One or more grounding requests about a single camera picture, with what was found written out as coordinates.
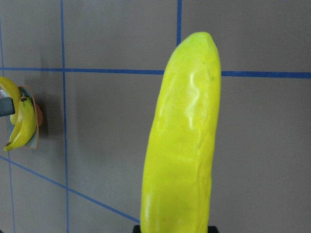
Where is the square blue ceramic plate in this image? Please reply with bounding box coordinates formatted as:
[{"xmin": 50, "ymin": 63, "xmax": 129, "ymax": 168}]
[{"xmin": 4, "ymin": 86, "xmax": 43, "ymax": 151}]

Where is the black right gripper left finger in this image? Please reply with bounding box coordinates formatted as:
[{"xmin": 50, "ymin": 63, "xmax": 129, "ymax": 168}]
[{"xmin": 132, "ymin": 225, "xmax": 141, "ymax": 233}]

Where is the pale yellow-green banana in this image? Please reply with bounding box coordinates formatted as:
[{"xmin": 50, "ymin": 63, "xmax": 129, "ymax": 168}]
[{"xmin": 140, "ymin": 32, "xmax": 221, "ymax": 233}]

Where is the yellow banana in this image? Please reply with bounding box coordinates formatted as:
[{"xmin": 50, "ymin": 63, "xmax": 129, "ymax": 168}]
[
  {"xmin": 0, "ymin": 76, "xmax": 22, "ymax": 125},
  {"xmin": 4, "ymin": 101, "xmax": 25, "ymax": 151},
  {"xmin": 19, "ymin": 97, "xmax": 37, "ymax": 145}
]

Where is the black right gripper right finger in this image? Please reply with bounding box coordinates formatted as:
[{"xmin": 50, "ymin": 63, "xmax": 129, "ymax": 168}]
[{"xmin": 207, "ymin": 226, "xmax": 218, "ymax": 233}]

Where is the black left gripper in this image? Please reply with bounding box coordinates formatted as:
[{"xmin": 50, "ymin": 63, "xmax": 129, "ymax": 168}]
[{"xmin": 0, "ymin": 89, "xmax": 15, "ymax": 117}]

